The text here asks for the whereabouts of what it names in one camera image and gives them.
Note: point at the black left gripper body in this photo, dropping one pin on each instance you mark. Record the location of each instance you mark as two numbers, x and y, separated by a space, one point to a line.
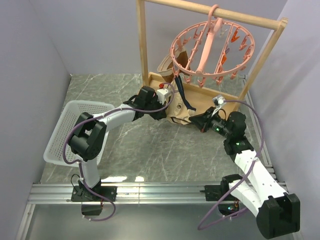
154 104

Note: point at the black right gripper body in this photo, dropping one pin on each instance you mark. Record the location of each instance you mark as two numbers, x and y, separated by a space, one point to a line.
212 121

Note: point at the beige underwear navy trim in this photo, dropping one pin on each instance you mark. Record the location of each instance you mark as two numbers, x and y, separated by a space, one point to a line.
180 110

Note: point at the pink round clip hanger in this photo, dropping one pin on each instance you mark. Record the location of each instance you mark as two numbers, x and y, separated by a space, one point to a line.
216 48

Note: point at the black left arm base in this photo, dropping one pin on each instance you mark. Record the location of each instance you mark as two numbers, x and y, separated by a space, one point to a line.
81 194

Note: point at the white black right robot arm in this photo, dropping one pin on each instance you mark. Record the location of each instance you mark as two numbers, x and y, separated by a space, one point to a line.
276 211

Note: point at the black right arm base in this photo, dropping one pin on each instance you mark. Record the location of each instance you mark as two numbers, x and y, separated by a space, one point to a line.
213 192

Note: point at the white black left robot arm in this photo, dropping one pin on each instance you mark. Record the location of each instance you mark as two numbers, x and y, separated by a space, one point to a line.
87 137

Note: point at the wooden hanger rack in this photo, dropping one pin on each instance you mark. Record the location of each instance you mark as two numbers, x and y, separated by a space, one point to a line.
200 98

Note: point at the brown underwear on hanger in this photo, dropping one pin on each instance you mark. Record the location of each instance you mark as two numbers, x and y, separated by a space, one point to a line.
165 68

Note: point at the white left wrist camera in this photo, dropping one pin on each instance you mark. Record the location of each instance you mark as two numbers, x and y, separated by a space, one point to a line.
163 93

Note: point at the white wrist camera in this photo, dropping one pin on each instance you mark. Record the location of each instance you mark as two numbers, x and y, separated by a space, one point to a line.
163 93
219 101

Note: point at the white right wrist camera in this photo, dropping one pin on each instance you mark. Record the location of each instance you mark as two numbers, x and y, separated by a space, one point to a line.
219 101

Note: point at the aluminium mounting rail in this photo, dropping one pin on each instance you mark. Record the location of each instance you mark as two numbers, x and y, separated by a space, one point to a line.
127 193

